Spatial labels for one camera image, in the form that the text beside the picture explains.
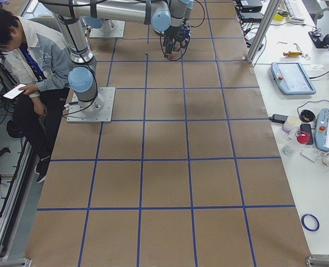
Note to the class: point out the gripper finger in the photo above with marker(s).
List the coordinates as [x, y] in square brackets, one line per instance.
[176, 47]
[168, 50]

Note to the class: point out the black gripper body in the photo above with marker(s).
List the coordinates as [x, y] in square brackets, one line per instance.
[172, 34]

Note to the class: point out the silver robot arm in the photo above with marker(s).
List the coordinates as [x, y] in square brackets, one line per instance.
[82, 77]
[169, 18]

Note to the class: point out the person in white shirt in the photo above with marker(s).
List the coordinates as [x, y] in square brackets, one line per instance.
[40, 59]

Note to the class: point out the white paper cup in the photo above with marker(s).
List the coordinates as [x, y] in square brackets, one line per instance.
[291, 123]

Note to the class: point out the red round lid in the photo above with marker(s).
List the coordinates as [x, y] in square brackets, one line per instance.
[302, 137]

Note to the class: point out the white smartphone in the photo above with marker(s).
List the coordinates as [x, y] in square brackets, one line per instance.
[15, 92]

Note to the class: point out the blue tape roll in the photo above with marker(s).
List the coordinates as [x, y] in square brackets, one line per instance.
[310, 222]

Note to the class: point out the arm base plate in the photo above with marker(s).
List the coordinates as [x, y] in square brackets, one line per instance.
[98, 110]
[106, 28]

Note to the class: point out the aluminium frame post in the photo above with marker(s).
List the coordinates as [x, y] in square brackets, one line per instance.
[262, 29]

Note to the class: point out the yellow handled tool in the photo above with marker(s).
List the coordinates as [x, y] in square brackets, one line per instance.
[292, 53]

